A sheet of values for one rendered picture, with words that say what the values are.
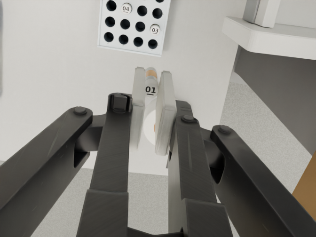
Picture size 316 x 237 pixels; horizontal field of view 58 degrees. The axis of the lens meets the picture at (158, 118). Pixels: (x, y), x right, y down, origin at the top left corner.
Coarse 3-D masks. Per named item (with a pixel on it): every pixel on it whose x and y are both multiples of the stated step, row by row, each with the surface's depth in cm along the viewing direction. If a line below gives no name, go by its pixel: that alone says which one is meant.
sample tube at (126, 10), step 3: (126, 3) 34; (123, 6) 34; (126, 6) 34; (129, 6) 34; (123, 9) 34; (126, 9) 34; (129, 9) 34; (123, 12) 34; (126, 12) 34; (129, 12) 34
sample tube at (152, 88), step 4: (148, 68) 25; (152, 68) 25; (148, 72) 23; (152, 72) 23; (156, 72) 24; (148, 76) 22; (152, 76) 22; (156, 76) 23; (148, 80) 21; (152, 80) 21; (156, 80) 22; (148, 84) 21; (152, 84) 21; (156, 84) 21; (148, 88) 21; (152, 88) 21; (156, 88) 21; (148, 92) 21; (152, 92) 21; (156, 92) 21; (148, 96) 21; (152, 96) 21
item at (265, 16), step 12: (252, 0) 29; (264, 0) 27; (276, 0) 26; (288, 0) 31; (300, 0) 31; (312, 0) 31; (252, 12) 29; (264, 12) 26; (276, 12) 26; (288, 12) 32; (300, 12) 32; (312, 12) 32; (264, 24) 27; (288, 24) 32; (300, 24) 32; (312, 24) 32
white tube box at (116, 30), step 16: (112, 0) 38; (128, 0) 35; (144, 0) 35; (160, 0) 38; (112, 16) 35; (128, 16) 35; (144, 16) 35; (160, 16) 36; (112, 32) 36; (128, 32) 36; (144, 32) 36; (160, 32) 36; (112, 48) 37; (128, 48) 37; (144, 48) 37; (160, 48) 37
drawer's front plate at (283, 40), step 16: (224, 32) 32; (240, 32) 27; (256, 32) 24; (272, 32) 24; (288, 32) 25; (304, 32) 27; (256, 48) 24; (272, 48) 24; (288, 48) 24; (304, 48) 24
